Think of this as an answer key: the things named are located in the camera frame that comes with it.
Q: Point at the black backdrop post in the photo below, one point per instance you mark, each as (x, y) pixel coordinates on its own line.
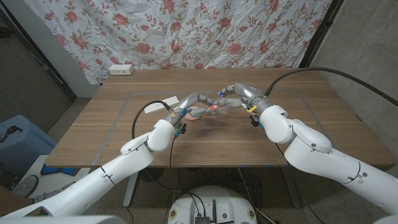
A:
(320, 34)

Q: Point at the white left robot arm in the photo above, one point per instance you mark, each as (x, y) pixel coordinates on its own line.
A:
(93, 186)

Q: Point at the floral backdrop cloth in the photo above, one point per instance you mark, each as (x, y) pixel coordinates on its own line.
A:
(186, 31)

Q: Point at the flat white rectangular box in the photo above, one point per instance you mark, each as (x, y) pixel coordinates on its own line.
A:
(155, 106)

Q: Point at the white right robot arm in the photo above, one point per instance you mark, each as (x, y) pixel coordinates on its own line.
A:
(326, 165)

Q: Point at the white robot torso base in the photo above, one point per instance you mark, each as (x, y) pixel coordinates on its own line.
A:
(214, 202)

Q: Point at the metal table leg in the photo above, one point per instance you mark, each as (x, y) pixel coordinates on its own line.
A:
(290, 186)
(130, 186)

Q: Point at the person's bare leg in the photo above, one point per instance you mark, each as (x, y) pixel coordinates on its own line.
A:
(12, 202)

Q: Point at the blue floor block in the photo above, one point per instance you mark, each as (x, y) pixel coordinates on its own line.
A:
(59, 170)

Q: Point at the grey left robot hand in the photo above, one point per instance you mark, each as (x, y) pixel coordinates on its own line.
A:
(188, 102)

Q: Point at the blue plastic bin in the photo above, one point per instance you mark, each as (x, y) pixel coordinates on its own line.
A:
(25, 146)

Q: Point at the black round floor fan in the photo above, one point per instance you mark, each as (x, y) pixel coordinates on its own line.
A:
(150, 175)

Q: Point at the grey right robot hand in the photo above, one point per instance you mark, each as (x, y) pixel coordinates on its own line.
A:
(247, 91)

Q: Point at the round pink jar lid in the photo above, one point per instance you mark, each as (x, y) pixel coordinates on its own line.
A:
(189, 117)

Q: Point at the white robot head rim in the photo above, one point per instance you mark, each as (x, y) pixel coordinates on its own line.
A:
(62, 220)

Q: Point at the clear glass jar cup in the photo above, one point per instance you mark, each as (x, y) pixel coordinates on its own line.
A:
(223, 113)

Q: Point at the small orange cap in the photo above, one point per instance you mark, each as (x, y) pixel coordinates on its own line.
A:
(213, 107)

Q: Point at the white power strip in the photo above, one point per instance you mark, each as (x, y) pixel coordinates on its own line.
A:
(121, 69)

